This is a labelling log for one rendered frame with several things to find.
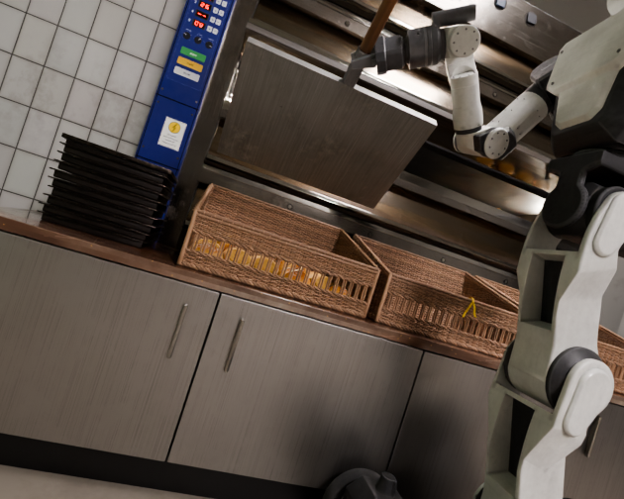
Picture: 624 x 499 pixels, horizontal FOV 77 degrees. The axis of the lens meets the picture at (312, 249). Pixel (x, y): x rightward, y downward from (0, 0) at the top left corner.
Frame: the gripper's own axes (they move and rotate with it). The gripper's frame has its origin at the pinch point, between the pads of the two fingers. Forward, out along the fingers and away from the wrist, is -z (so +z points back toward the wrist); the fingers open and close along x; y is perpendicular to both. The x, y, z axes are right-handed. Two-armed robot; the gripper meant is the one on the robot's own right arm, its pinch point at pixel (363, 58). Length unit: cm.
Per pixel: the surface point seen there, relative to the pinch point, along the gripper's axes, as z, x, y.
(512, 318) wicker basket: 38, 33, 76
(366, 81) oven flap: -2, -43, 28
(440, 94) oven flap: 28, -64, 50
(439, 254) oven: 22, -13, 97
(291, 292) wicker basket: -25, 40, 42
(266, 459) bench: -34, 77, 65
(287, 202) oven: -37, -14, 57
